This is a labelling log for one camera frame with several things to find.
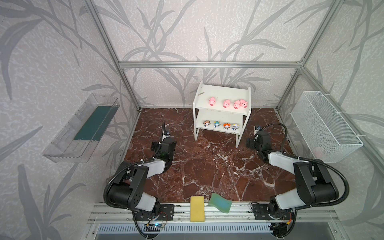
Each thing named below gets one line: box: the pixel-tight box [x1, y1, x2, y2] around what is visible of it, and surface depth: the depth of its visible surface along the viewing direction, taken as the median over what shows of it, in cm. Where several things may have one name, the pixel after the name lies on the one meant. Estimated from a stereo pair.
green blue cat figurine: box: [214, 121, 221, 129], surface depth 88 cm
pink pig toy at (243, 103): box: [240, 99, 248, 109], surface depth 77 cm
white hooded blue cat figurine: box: [231, 124, 240, 131], surface depth 87 cm
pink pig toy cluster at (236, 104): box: [233, 99, 241, 110], surface depth 76 cm
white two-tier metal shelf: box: [192, 81, 252, 148], surface depth 84 cm
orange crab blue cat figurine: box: [223, 123, 231, 131], surface depth 88 cm
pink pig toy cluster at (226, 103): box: [222, 99, 231, 109], surface depth 77 cm
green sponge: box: [208, 192, 232, 214], surface depth 77 cm
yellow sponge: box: [190, 196, 205, 222], surface depth 76 cm
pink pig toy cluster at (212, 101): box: [209, 96, 216, 107], surface depth 77 cm
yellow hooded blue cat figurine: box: [203, 120, 211, 127], surface depth 88 cm
